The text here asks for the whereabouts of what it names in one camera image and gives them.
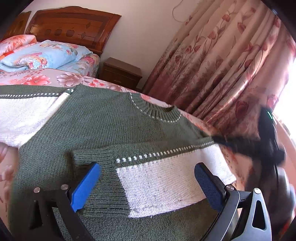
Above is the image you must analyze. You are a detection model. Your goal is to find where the green white knit sweater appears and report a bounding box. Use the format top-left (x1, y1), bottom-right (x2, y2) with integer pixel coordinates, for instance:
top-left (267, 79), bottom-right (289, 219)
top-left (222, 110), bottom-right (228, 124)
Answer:
top-left (1, 84), bottom-right (236, 240)

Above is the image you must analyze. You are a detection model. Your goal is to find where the pink floral curtain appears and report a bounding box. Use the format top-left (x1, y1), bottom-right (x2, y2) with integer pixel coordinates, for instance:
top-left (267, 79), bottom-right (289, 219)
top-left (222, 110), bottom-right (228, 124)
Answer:
top-left (142, 0), bottom-right (295, 136)

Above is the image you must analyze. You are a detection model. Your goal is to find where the dark wooden nightstand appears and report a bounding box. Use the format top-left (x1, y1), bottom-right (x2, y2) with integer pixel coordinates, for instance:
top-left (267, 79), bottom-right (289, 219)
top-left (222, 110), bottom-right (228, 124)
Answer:
top-left (99, 57), bottom-right (142, 90)

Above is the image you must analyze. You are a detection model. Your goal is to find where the blue floral folded quilt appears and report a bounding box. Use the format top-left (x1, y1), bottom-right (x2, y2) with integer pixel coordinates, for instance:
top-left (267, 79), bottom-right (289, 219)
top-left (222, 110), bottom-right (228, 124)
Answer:
top-left (1, 40), bottom-right (92, 72)

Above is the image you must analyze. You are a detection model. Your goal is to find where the pink floral pillow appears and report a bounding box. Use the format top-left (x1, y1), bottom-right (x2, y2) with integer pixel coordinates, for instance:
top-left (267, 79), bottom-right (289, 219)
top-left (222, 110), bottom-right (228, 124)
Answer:
top-left (0, 35), bottom-right (37, 56)

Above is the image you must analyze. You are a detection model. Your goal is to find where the large carved wooden headboard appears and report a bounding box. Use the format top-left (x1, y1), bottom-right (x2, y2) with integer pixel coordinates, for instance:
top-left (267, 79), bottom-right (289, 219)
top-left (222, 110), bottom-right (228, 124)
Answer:
top-left (25, 6), bottom-right (121, 56)

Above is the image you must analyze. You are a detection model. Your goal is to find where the small wooden headboard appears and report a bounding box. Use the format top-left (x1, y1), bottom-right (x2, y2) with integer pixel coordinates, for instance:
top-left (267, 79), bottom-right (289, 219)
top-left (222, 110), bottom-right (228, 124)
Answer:
top-left (1, 11), bottom-right (31, 41)

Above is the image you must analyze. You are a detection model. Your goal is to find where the window with metal frame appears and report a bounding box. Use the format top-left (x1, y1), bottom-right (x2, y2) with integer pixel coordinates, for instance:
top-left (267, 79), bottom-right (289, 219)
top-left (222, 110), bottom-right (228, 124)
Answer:
top-left (274, 61), bottom-right (296, 142)

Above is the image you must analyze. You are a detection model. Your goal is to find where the thin wall cable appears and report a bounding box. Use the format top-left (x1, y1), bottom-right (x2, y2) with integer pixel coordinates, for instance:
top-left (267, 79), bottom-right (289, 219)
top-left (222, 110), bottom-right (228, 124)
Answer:
top-left (171, 0), bottom-right (186, 22)

